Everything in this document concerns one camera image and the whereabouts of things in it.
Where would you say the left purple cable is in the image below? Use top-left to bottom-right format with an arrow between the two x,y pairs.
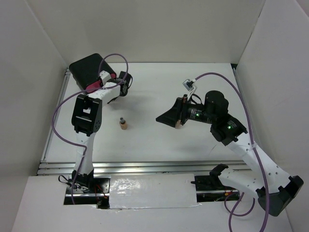
52,53 -> 129,205

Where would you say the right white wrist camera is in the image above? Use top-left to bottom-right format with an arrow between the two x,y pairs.
183,79 -> 197,98

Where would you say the pink drawer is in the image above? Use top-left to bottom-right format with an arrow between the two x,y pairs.
86,80 -> 103,94

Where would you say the white taped cover plate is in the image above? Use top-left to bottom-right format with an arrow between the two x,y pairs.
109,174 -> 198,209

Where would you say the foundation bottle with black cap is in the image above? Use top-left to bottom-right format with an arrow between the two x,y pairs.
175,120 -> 182,129

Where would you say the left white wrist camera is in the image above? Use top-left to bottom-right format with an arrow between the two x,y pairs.
99,71 -> 112,86

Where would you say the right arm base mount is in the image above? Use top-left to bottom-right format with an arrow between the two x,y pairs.
191,175 -> 240,203

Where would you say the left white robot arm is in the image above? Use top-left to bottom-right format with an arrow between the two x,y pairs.
71,71 -> 133,193

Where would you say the black drawer organizer box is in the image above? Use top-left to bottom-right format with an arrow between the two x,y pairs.
69,53 -> 117,90

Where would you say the foundation bottle with silver pump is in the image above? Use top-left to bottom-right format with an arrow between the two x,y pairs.
119,117 -> 127,130

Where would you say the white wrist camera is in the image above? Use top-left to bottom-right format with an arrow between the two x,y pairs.
99,71 -> 112,86
183,79 -> 197,98

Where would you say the aluminium front rail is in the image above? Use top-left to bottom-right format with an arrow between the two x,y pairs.
37,160 -> 251,177

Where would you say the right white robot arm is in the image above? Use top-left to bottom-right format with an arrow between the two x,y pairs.
156,90 -> 304,217

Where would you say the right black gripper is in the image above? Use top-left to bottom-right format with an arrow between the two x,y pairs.
156,94 -> 216,127

